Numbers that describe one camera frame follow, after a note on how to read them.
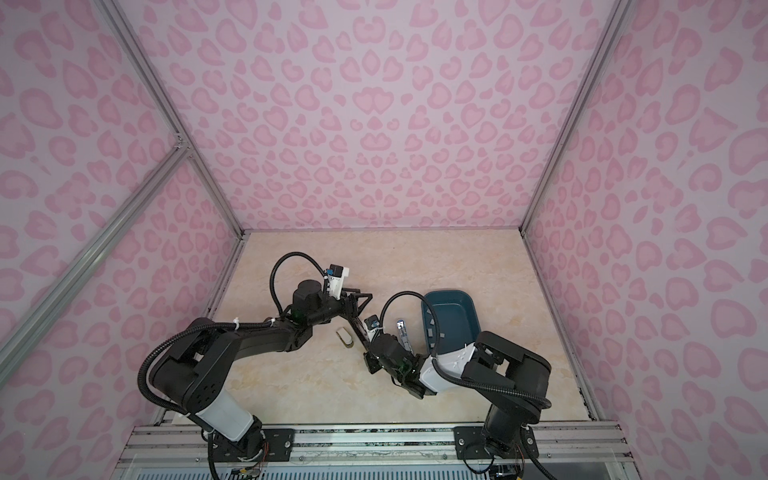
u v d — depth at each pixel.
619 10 0.69
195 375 0.46
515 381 0.45
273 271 0.69
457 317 0.96
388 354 0.65
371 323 0.75
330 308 0.78
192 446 0.75
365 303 0.84
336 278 0.79
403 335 0.90
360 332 0.91
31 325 0.53
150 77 0.78
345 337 0.89
